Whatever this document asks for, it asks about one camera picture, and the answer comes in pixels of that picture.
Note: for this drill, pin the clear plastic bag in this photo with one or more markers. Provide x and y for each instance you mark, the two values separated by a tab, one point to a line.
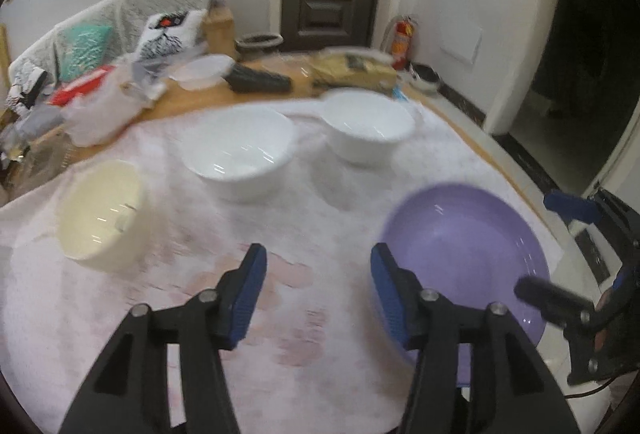
105	109

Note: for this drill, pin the purple plate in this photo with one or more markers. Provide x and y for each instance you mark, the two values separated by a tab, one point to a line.
460	239

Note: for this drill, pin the teal cushion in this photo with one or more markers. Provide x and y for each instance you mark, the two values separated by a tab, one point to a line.
82	47

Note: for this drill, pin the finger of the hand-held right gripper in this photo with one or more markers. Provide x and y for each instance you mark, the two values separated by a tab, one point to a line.
550	299
570	206

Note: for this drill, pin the red packet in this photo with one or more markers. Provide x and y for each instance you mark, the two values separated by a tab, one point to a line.
80	87

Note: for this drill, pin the wooden box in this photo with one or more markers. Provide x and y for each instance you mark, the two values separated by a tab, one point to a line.
220	32

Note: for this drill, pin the white pink printed tablecloth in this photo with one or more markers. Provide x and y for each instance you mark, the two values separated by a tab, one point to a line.
300	224

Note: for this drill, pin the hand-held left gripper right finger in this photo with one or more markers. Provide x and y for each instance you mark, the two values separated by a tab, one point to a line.
387	294

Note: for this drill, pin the red fire extinguisher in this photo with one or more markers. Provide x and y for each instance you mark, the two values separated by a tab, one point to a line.
402	39

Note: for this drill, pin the yellow paper package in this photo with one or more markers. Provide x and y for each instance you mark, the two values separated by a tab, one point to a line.
350	69

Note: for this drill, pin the cream bowl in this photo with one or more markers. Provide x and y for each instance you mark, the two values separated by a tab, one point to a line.
100	209

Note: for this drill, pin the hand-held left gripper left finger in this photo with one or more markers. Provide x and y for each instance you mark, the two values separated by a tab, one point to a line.
247	294

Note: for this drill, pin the large white bowl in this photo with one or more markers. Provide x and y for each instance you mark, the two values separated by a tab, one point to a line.
240	144

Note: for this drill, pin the owl print cushion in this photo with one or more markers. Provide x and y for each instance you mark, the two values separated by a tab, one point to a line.
167	34

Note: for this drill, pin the dark floor bowl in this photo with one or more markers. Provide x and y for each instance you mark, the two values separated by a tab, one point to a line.
425	77

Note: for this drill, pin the white wall panel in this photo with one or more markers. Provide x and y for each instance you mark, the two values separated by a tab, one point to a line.
461	43

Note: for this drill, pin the dark ceramic pot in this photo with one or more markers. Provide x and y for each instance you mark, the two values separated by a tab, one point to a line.
257	43

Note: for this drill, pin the small white bowl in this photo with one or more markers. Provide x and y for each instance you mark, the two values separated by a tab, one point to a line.
370	119

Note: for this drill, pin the clear plastic container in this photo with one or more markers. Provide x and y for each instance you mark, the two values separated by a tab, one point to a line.
202	70

